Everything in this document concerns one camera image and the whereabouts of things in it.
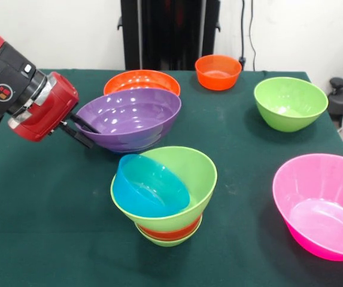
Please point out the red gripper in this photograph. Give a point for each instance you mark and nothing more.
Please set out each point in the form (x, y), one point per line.
(51, 110)

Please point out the purple bowl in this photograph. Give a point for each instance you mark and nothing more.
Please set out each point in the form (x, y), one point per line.
(129, 119)

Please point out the large orange bowl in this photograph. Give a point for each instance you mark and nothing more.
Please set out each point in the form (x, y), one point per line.
(141, 79)

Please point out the light blue translucent bowl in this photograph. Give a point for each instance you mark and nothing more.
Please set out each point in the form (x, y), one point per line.
(147, 191)

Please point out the large green bowl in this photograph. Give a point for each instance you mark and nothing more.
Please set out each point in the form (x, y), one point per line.
(291, 101)
(198, 179)

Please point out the small translucent orange bowl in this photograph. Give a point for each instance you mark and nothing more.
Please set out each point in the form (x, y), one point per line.
(171, 231)
(219, 74)

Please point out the small green bowl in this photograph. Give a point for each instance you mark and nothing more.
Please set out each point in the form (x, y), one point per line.
(168, 242)

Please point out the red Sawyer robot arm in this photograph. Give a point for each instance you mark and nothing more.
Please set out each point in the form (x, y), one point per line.
(3, 74)

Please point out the dark green table cloth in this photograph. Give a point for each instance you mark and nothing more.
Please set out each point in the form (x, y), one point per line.
(39, 209)

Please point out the large pink bowl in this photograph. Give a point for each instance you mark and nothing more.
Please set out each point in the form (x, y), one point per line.
(318, 203)

